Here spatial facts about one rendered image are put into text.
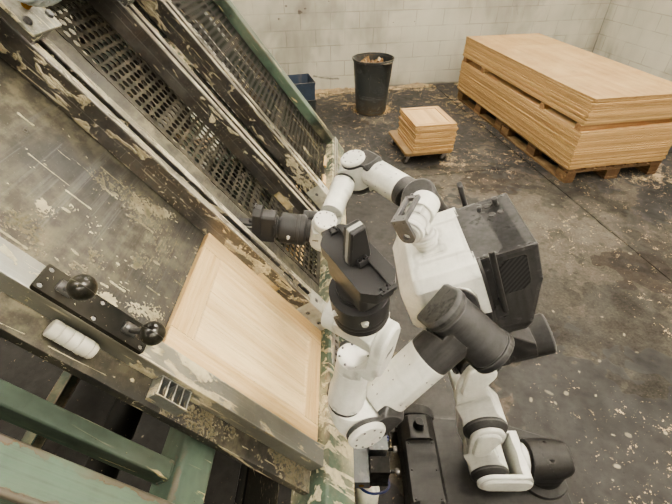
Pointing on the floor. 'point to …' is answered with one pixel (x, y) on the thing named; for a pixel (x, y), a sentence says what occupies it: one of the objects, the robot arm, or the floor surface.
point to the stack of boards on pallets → (568, 104)
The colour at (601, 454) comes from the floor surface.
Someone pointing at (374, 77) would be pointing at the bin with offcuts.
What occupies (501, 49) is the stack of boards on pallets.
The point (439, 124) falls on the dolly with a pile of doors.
